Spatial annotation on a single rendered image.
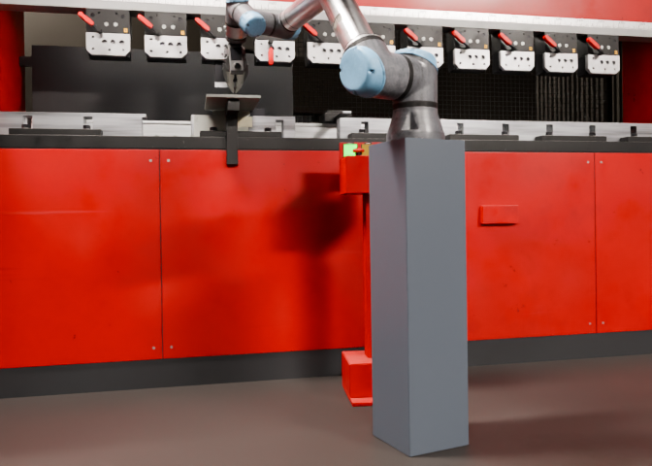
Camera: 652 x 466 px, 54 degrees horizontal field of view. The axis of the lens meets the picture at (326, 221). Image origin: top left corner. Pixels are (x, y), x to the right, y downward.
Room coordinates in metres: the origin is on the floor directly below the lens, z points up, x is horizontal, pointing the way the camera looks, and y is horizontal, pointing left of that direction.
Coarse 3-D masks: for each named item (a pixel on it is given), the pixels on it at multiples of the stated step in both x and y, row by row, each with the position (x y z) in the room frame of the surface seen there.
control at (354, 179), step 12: (360, 144) 2.20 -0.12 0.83; (372, 144) 2.20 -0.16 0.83; (348, 156) 2.04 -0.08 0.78; (360, 156) 2.04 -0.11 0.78; (348, 168) 2.04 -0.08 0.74; (360, 168) 2.04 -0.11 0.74; (348, 180) 2.04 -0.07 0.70; (360, 180) 2.04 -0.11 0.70; (348, 192) 2.04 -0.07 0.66; (360, 192) 2.04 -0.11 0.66
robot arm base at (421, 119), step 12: (396, 108) 1.64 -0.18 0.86; (408, 108) 1.61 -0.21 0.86; (420, 108) 1.60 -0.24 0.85; (432, 108) 1.62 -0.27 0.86; (396, 120) 1.62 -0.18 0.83; (408, 120) 1.61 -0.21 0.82; (420, 120) 1.59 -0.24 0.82; (432, 120) 1.60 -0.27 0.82; (396, 132) 1.61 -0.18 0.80; (408, 132) 1.59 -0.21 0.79; (420, 132) 1.59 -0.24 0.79; (432, 132) 1.59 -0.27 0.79
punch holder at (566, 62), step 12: (540, 36) 2.68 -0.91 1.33; (552, 36) 2.66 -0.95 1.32; (564, 36) 2.67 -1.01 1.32; (540, 48) 2.68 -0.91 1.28; (552, 48) 2.66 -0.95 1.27; (564, 48) 2.67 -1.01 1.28; (576, 48) 2.68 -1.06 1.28; (540, 60) 2.69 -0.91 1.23; (552, 60) 2.65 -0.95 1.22; (564, 60) 2.68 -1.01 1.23; (576, 60) 2.68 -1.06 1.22; (540, 72) 2.69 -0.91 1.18; (552, 72) 2.67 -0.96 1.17; (564, 72) 2.67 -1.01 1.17
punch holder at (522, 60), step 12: (492, 36) 2.67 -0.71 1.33; (516, 36) 2.62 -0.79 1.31; (528, 36) 2.64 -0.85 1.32; (492, 48) 2.68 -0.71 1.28; (504, 48) 2.61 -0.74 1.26; (528, 48) 2.63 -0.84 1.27; (492, 60) 2.69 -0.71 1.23; (504, 60) 2.61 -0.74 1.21; (516, 60) 2.62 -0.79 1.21; (528, 60) 2.64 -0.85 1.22; (492, 72) 2.69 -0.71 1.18; (504, 72) 2.65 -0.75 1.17; (516, 72) 2.66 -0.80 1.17; (528, 72) 2.66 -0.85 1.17
